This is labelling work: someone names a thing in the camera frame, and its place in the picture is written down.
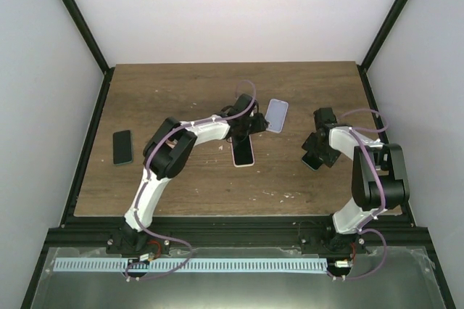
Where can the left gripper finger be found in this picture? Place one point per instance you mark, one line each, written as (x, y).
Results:
(260, 118)
(261, 127)

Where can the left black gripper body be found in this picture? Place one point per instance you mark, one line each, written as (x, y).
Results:
(247, 127)

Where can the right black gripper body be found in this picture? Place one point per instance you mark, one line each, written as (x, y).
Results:
(320, 150)

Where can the purple phone case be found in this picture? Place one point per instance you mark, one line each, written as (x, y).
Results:
(276, 115)

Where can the black phone green edge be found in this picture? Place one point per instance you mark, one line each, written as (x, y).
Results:
(311, 161)

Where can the black phone silver edge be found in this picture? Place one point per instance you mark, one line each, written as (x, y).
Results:
(243, 155)

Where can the beige phone case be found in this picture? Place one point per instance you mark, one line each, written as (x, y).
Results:
(243, 155)

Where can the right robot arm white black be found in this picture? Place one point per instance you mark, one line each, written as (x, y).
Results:
(379, 177)

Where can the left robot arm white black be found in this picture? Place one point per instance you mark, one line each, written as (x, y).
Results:
(167, 152)

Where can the black phone teal edge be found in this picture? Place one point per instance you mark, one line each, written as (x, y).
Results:
(122, 146)

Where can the right black frame post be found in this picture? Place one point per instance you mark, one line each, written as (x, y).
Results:
(385, 29)

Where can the black frame post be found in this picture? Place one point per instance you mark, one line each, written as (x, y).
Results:
(86, 34)
(385, 29)

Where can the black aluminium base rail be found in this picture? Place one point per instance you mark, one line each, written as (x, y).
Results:
(312, 234)

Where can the left black frame post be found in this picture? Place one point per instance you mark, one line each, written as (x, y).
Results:
(86, 34)

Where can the light blue slotted cable duct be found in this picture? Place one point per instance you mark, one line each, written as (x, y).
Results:
(200, 265)

